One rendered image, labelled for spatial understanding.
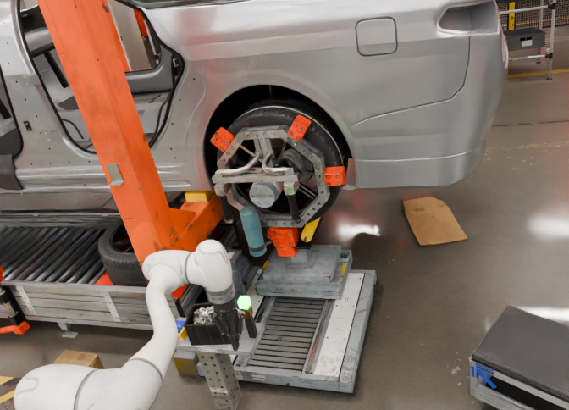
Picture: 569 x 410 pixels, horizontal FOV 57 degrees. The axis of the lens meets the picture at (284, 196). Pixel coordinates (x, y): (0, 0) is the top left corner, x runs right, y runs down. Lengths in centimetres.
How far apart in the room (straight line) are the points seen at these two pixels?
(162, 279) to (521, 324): 149
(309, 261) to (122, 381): 189
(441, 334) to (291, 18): 170
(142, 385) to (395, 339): 176
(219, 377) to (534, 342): 133
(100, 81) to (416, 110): 132
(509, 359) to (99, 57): 197
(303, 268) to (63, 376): 187
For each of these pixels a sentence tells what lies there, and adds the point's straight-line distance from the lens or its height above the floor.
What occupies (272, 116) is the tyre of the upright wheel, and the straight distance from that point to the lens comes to 250.
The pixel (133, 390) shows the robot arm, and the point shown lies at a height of 114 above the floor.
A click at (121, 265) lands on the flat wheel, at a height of 48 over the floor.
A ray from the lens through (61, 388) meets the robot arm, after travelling 131.
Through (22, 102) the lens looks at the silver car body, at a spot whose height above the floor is 133.
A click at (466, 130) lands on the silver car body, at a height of 101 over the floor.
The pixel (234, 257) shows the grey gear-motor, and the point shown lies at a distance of 283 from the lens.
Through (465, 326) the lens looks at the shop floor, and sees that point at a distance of 288.
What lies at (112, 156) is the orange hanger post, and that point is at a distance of 234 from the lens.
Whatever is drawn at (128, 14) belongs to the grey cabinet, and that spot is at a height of 122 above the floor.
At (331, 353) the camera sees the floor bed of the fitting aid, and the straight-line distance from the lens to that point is 267.
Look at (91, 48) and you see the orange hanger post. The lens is 219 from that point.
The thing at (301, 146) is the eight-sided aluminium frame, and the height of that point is 103.
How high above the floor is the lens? 198
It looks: 28 degrees down
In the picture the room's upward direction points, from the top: 12 degrees counter-clockwise
